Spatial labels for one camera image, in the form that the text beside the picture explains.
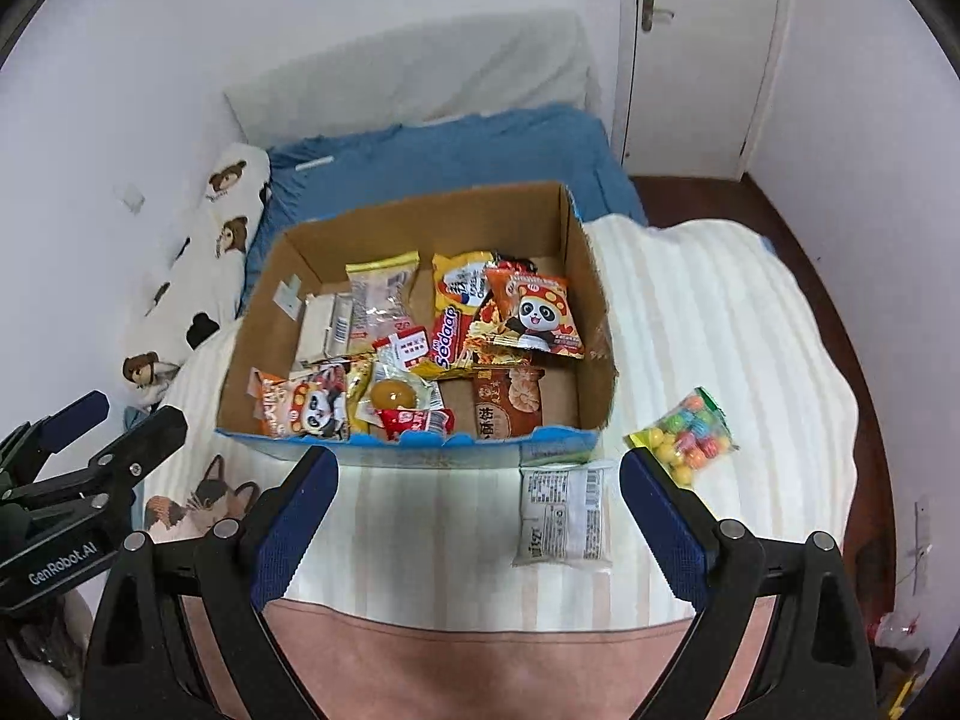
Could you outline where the small red snack packet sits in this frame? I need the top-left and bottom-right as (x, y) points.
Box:
(377, 408), (455, 440)

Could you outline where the grey white headboard cushion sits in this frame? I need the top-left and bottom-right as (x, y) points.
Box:
(224, 10), (601, 148)

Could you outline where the white door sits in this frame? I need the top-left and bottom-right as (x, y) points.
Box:
(612, 0), (789, 181)

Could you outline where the bear print long pillow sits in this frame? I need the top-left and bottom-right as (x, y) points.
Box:
(121, 143), (270, 408)

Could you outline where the metal door handle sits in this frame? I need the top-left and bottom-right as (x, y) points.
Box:
(640, 0), (675, 32)

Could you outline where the red stick snack pack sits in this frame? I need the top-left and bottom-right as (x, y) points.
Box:
(373, 327), (430, 371)

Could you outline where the yellow panda snack pack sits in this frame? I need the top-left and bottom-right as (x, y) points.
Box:
(347, 353), (374, 434)

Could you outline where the yellow red instant noodle pack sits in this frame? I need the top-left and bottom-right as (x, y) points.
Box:
(427, 250), (537, 380)

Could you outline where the blue bed sheet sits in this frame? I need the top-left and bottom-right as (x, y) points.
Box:
(239, 104), (647, 307)

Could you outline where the white green snack pack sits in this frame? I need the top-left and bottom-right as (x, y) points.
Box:
(512, 455), (617, 572)

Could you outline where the white striped blanket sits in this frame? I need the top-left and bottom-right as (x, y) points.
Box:
(141, 213), (861, 636)

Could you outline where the pink bread yellow pack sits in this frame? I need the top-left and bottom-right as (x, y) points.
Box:
(345, 250), (420, 355)

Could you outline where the pale orange panda snack pack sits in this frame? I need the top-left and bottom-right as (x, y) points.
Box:
(249, 359), (350, 440)

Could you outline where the white wall socket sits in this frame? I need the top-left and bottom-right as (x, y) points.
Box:
(121, 184), (145, 215)

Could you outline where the brown cardboard box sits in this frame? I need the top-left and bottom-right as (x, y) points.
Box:
(217, 182), (617, 468)

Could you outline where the white wafer snack pack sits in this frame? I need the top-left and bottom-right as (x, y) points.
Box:
(293, 293), (353, 371)

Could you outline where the orange jelly cup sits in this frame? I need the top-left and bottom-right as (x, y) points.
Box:
(356, 366), (444, 427)

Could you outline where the brown shrimp snack pack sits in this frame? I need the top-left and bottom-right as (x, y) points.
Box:
(472, 366), (545, 440)

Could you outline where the white stick on bed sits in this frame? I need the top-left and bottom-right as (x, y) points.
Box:
(295, 154), (335, 172)

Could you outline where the colourful candy ball bag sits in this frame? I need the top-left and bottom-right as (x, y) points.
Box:
(625, 387), (737, 489)

